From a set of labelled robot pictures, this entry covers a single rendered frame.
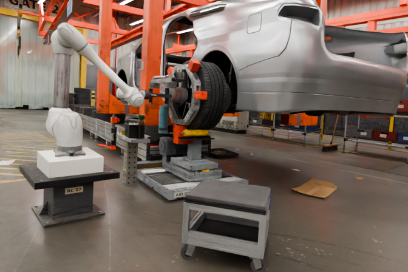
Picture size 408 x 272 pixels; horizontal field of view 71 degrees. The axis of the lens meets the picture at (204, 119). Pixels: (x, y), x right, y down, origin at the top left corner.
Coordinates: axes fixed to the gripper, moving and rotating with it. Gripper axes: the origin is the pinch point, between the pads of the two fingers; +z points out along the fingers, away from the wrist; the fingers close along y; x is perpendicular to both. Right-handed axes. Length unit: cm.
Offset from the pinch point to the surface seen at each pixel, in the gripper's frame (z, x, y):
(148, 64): 8, 32, -62
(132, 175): -15, -74, -32
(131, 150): -17, -51, -32
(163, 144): 21, -48, -46
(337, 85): 102, 15, 88
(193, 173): 27, -67, 6
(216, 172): 52, -68, 6
